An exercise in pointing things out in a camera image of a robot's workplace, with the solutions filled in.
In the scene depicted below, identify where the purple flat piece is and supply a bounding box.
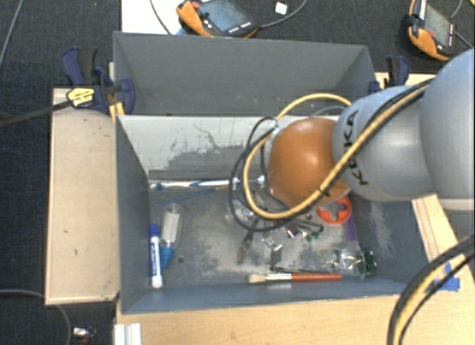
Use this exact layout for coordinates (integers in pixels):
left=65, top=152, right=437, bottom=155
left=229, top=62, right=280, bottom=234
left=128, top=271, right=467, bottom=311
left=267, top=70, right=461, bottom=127
left=342, top=216, right=358, bottom=242

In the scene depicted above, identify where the orange plastic ring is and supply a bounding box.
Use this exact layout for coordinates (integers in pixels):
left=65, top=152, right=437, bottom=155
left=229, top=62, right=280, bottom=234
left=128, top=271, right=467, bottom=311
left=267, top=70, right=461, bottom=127
left=315, top=195, right=353, bottom=226

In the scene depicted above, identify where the red handled paintbrush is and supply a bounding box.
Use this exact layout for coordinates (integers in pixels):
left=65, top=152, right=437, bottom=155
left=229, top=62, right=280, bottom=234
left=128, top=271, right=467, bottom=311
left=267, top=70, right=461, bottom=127
left=247, top=272, right=344, bottom=285

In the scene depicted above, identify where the grey metal bin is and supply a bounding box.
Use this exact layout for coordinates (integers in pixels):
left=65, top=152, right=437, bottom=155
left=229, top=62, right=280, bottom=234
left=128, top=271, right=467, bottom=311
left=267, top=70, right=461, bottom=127
left=112, top=30, right=413, bottom=315

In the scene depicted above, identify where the clear bottle with blue cap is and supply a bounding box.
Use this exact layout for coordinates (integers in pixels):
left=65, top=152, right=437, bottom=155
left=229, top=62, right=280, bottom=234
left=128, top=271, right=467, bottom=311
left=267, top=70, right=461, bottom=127
left=160, top=203, right=186, bottom=269

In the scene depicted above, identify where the thin blue stick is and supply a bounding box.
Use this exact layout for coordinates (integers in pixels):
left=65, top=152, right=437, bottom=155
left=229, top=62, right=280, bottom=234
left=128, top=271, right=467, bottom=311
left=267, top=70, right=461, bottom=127
left=154, top=186, right=217, bottom=208

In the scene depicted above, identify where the white and blue toothbrush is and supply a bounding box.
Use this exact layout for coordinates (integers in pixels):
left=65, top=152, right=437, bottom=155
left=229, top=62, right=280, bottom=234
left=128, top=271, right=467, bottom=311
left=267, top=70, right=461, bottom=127
left=149, top=179, right=232, bottom=191

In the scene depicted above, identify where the white and blue marker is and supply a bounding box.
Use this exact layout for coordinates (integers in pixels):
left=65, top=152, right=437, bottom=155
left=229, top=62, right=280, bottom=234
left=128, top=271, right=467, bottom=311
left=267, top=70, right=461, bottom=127
left=148, top=223, right=165, bottom=289

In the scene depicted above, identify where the pale wood board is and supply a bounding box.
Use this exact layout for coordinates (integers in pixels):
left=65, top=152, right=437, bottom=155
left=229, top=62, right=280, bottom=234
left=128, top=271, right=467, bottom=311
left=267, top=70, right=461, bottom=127
left=45, top=87, right=122, bottom=306

